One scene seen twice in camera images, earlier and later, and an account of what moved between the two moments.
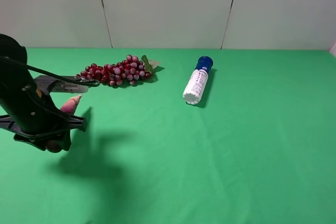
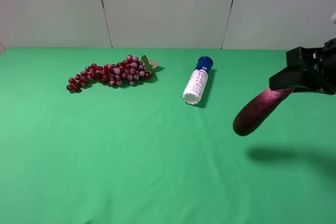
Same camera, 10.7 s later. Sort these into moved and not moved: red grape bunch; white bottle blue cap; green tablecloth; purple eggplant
Moved: purple eggplant
Not moved: green tablecloth; white bottle blue cap; red grape bunch
